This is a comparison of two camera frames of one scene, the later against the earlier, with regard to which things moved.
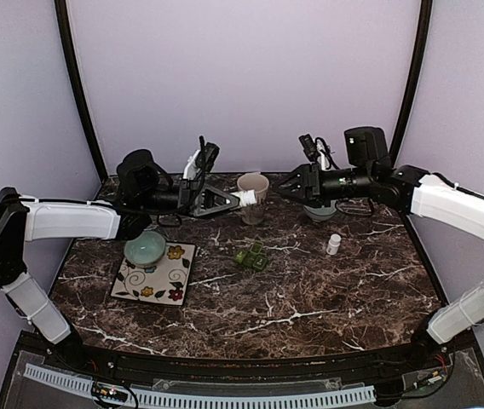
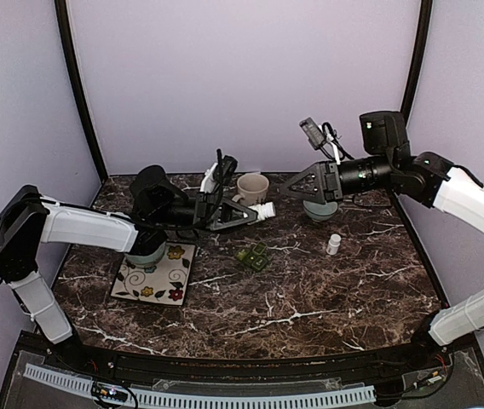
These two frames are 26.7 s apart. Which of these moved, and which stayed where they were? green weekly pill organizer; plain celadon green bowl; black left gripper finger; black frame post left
Moved: black left gripper finger
Stayed: plain celadon green bowl; green weekly pill organizer; black frame post left
